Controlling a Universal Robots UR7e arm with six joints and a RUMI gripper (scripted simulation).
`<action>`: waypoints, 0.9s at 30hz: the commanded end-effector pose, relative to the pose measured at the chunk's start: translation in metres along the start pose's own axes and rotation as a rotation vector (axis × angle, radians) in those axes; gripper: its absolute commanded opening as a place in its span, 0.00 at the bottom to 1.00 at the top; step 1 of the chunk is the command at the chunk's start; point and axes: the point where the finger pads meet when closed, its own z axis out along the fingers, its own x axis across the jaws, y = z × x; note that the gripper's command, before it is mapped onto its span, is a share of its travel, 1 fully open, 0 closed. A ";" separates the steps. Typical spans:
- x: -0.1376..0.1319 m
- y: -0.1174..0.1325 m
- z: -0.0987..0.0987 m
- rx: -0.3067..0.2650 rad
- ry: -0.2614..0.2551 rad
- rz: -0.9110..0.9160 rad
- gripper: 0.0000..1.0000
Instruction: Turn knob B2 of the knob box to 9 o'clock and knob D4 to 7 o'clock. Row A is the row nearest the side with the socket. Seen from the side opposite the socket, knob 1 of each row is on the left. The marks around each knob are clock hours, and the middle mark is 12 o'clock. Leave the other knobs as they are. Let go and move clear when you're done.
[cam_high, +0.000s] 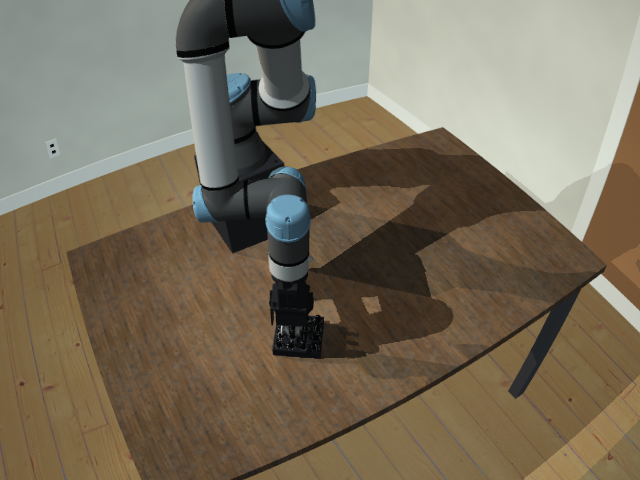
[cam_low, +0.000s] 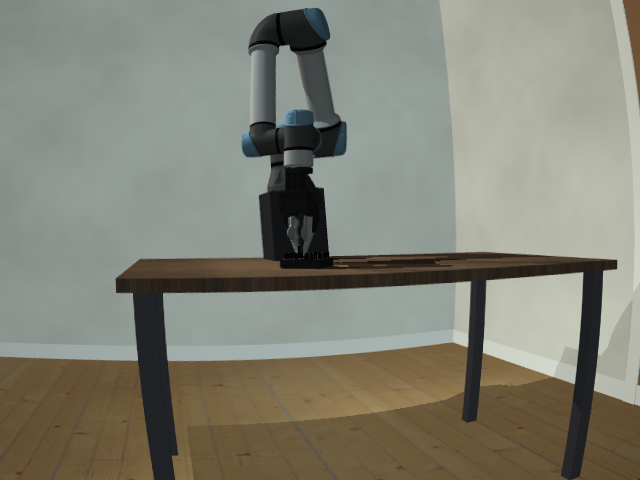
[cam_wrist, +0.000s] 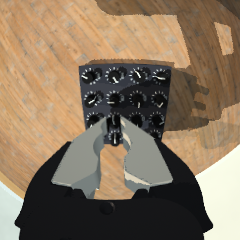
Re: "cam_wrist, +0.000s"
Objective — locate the black knob box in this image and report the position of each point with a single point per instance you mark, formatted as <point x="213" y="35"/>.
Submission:
<point x="122" y="85"/>

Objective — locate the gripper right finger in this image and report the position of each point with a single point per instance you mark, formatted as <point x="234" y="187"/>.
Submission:
<point x="151" y="165"/>

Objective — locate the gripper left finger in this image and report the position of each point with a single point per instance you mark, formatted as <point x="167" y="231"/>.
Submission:
<point x="76" y="164"/>

